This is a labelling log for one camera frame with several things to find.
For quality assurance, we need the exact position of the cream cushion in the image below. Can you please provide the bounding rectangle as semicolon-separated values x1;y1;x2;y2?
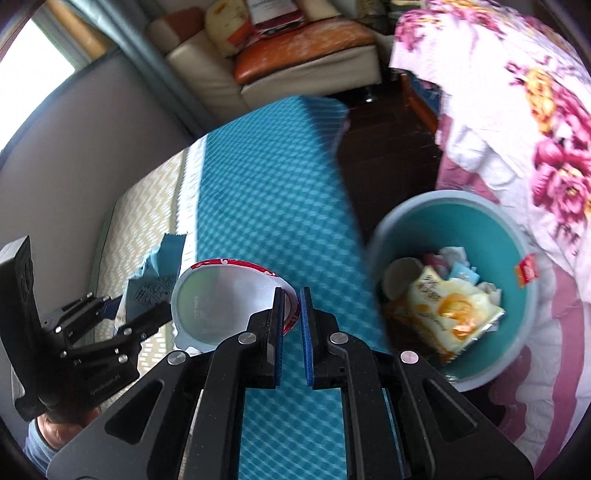
300;0;345;21

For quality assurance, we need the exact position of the pink floral quilt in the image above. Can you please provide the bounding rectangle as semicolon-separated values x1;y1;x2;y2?
390;0;591;467

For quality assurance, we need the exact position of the teal and beige tablecloth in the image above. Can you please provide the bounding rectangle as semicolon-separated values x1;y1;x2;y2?
90;95;402;480

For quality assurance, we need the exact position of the small red rimmed cup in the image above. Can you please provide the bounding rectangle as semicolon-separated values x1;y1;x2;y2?
171;258;301;356

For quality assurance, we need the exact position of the grey blue curtain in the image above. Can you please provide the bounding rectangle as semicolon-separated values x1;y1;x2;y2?
69;0;218;139

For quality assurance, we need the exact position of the wooden bed frame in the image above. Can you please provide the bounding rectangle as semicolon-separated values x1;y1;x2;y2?
399;74;439;134

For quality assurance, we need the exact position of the person's left forearm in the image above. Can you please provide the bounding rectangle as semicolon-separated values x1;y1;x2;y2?
25;408;100;476

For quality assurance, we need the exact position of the orange seat cushion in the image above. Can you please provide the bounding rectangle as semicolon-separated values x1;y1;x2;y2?
233;21;376;84

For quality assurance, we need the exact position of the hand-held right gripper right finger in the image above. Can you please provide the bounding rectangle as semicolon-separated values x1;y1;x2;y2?
300;286;536;480

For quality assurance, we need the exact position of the red and white bag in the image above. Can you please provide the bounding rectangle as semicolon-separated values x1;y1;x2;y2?
245;0;308;35

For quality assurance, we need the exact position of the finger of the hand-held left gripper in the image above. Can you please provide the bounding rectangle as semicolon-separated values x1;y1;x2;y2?
60;302;174;365
44;293;122;342

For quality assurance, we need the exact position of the yellow printed pillow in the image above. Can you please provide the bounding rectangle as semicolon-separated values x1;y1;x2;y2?
204;0;259;58

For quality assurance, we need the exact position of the blue wrapper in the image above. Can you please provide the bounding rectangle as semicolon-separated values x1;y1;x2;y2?
115;232;188;333

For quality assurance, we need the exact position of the window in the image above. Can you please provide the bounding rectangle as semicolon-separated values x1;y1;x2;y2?
0;14;77;153

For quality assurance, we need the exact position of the grey upholstered panel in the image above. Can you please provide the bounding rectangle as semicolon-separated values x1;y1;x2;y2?
0;51;195;315

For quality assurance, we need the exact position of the blue bed sheet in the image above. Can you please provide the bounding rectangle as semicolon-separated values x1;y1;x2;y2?
409;74;441;116

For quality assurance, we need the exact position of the yellow snack packet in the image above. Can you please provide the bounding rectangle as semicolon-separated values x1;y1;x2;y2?
383;267;506;365

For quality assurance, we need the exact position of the beige sofa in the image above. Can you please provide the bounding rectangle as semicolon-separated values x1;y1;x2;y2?
148;0;384;123

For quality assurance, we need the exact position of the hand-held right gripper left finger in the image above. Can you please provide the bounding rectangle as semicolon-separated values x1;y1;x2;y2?
46;287;287;480

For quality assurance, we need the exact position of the teal trash bin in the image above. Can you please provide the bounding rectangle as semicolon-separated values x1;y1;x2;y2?
367;189;541;393

